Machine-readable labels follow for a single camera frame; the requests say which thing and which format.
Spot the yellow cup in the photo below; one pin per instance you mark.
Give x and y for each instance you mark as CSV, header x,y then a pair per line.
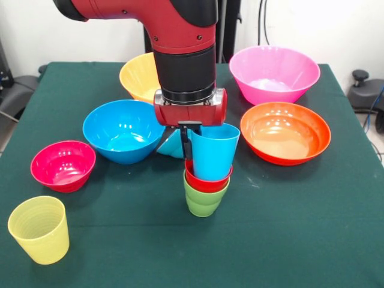
x,y
39,234

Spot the dark green table cloth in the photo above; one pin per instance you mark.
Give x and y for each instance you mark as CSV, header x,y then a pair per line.
x,y
180,264

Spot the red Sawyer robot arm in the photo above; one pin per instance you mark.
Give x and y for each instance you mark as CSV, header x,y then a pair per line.
x,y
180,30

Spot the small light blue bowl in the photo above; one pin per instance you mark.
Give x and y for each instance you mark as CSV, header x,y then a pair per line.
x,y
171,147

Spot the large orange bowl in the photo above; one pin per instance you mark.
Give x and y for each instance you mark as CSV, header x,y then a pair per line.
x,y
138,78

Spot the green cup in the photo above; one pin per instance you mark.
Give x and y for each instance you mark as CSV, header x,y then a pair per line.
x,y
204,204

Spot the medium blue bowl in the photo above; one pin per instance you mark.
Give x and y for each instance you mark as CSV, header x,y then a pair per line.
x,y
120,129

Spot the blue cup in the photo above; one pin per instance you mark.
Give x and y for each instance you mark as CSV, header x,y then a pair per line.
x,y
213,159

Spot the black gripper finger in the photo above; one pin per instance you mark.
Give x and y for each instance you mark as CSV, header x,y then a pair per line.
x,y
186,144
196,129

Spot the red cup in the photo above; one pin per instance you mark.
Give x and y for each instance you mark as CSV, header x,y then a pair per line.
x,y
207,186

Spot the large pink bowl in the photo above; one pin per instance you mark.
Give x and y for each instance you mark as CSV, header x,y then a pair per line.
x,y
279,69

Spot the shallow red-orange bowl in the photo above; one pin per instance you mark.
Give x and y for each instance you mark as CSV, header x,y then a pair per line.
x,y
285,132

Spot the small crimson bowl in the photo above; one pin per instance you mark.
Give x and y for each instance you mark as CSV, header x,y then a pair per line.
x,y
63,168

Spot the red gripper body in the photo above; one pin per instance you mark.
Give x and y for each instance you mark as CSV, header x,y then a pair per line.
x,y
189,115

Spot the black chair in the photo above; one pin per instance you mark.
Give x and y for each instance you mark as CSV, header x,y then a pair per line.
x,y
363,96
18,90

